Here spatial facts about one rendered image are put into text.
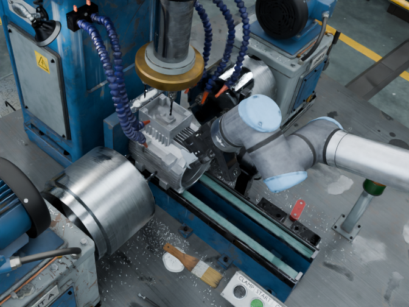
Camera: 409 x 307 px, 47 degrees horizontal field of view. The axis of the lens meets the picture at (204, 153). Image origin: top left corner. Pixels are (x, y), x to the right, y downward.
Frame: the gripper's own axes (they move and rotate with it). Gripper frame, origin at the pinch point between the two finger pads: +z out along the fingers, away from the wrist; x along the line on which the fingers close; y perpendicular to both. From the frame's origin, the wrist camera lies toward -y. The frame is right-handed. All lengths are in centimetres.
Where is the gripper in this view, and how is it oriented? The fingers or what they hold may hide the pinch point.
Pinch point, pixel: (191, 165)
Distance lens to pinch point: 133.2
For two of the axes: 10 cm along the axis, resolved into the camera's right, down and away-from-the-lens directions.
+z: -4.9, 3.0, 8.2
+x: -6.2, 5.4, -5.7
